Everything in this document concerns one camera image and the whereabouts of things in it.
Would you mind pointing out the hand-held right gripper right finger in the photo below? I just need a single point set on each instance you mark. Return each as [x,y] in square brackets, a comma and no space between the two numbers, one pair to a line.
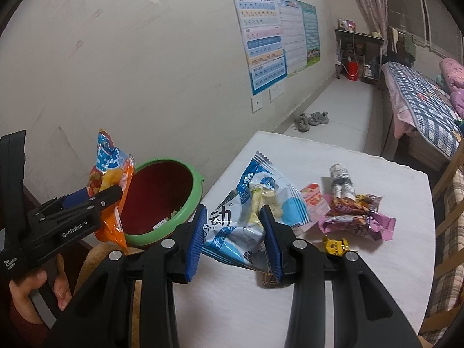
[272,243]

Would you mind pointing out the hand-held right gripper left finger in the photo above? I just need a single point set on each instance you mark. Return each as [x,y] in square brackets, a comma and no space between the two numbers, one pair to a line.
[195,241]

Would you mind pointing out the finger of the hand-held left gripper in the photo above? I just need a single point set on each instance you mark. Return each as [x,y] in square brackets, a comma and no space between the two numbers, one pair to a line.
[76,197]
[108,195]

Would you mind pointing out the orange snack bag blue label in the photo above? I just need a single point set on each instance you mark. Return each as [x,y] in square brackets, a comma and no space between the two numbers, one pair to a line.
[114,221]

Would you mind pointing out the blue white snack packet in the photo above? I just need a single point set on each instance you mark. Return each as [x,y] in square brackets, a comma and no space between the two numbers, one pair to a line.
[235,221]

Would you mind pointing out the green bin with red inside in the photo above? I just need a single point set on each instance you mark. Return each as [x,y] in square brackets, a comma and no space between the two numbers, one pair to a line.
[159,192]

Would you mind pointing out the yellow foil wrapper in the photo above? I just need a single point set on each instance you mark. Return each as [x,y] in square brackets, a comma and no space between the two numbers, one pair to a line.
[335,245]

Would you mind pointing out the person's left forearm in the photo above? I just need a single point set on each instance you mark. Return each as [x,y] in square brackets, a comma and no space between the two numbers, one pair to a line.
[25,333]

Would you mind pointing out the person's left hand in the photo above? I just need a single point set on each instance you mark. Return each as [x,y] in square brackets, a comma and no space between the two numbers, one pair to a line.
[23,293]

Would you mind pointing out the dark brown packet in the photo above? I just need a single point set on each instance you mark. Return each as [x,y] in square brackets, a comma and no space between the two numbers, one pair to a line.
[268,281]

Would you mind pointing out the tan fuzzy blanket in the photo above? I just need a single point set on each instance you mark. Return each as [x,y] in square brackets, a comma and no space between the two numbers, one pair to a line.
[94,264]

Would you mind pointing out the peach pink snack wrapper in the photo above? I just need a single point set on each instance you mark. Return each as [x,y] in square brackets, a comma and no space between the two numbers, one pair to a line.
[313,199]

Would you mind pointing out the purple snack wrapper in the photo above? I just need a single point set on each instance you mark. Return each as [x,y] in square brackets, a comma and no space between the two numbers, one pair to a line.
[362,224]

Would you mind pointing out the brown shiny wrapper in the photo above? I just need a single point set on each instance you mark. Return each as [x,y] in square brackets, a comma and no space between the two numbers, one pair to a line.
[362,203]

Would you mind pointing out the wooden chair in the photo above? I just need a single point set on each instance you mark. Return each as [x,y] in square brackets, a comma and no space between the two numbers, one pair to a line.
[447,232]

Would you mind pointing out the brown plaid sheet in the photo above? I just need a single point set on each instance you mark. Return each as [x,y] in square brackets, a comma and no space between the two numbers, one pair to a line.
[451,261]

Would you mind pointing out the red bucket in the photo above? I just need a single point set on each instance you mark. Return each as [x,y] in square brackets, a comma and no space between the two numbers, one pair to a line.
[351,71]

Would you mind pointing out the bed with blue plaid sheet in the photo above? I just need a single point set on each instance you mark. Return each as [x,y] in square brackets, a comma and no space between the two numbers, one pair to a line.
[424,105]

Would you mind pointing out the dark metal desk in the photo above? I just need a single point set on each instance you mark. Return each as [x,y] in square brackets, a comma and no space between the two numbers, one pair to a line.
[359,38]

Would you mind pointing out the dark hanging clothes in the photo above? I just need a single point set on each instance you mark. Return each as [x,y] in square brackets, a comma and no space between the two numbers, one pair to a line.
[397,49]

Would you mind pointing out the red white box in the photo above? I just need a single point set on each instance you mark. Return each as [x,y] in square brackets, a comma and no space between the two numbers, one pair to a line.
[350,24]

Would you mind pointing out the green cloth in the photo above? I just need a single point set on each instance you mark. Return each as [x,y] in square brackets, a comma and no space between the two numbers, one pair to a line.
[409,43]

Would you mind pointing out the pink quilt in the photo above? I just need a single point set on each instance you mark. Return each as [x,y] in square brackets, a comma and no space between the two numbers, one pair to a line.
[453,76]

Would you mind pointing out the pink patterned curtain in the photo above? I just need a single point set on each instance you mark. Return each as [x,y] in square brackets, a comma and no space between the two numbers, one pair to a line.
[366,0]

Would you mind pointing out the window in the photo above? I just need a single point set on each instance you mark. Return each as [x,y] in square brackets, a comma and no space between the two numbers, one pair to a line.
[427,7]

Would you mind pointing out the white wall socket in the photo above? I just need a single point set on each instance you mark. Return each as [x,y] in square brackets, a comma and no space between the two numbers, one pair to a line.
[257,104]
[277,91]

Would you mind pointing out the blue wall poster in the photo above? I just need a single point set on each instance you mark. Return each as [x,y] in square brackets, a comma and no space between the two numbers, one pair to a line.
[261,43]

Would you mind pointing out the pale chart wall poster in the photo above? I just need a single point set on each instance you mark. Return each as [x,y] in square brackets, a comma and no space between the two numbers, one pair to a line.
[293,36]

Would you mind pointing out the green wall poster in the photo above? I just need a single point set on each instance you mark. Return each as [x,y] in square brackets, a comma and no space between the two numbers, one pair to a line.
[311,32]

